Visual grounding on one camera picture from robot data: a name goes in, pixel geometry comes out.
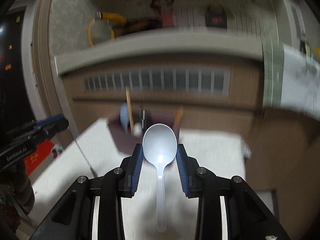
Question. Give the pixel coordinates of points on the long wooden chopstick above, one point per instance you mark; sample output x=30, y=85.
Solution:
x=129, y=110

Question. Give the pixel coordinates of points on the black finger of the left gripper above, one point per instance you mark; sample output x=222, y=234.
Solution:
x=47, y=132

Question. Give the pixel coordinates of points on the beige stone countertop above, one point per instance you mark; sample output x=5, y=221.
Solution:
x=162, y=41

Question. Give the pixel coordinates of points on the black pan yellow handle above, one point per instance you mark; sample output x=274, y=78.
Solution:
x=121, y=26

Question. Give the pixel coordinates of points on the light wooden spoon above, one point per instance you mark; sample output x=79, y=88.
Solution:
x=178, y=117

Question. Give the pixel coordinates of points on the dark metal spoon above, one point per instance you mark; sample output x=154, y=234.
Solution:
x=144, y=118

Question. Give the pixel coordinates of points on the dark purple utensil bin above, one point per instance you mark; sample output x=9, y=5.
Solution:
x=126, y=142

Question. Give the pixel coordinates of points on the white plastic spoon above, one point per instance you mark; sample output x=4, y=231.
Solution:
x=159, y=149

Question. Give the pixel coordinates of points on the grey ventilation grille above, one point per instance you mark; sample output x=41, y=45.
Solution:
x=190, y=80

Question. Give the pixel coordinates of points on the white textured table cloth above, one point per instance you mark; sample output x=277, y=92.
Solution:
x=219, y=152

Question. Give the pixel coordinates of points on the green white deer towel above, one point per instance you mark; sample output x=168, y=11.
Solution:
x=291, y=79

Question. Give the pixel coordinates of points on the cartoon couple wall sticker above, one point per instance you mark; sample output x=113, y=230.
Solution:
x=220, y=14

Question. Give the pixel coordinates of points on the steel spoon wire loop handle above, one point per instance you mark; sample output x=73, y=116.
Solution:
x=95, y=175

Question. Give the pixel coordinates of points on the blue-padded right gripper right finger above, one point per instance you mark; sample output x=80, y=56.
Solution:
x=201, y=183

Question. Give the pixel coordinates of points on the white ball-handle metal spoon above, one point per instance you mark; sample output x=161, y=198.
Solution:
x=137, y=130

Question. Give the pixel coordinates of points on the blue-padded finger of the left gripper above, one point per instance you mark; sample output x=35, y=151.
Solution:
x=34, y=124

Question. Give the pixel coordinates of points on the blue plastic spoon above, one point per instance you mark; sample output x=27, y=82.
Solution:
x=124, y=117

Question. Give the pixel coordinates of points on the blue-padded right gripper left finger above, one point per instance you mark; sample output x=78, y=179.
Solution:
x=120, y=182

